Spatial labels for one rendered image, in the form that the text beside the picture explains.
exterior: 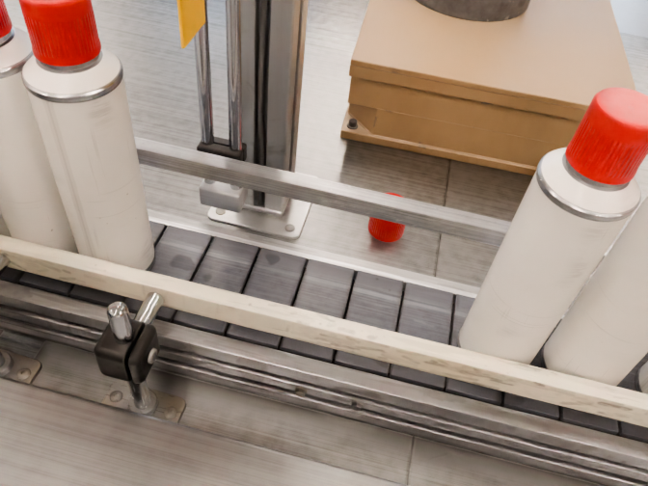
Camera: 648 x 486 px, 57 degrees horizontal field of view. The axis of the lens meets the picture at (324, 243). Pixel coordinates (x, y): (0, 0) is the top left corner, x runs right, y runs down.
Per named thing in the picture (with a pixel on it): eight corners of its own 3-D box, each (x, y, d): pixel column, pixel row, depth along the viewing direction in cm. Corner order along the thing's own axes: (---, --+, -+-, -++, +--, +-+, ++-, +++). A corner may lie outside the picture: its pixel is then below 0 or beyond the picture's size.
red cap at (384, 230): (411, 233, 56) (418, 208, 53) (383, 247, 54) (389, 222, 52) (388, 211, 58) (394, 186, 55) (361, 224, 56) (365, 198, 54)
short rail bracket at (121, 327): (114, 419, 41) (77, 321, 32) (133, 383, 43) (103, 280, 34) (158, 432, 41) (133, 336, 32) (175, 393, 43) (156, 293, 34)
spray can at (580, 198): (453, 370, 40) (577, 126, 25) (459, 310, 44) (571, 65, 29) (529, 390, 40) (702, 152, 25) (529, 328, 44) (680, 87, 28)
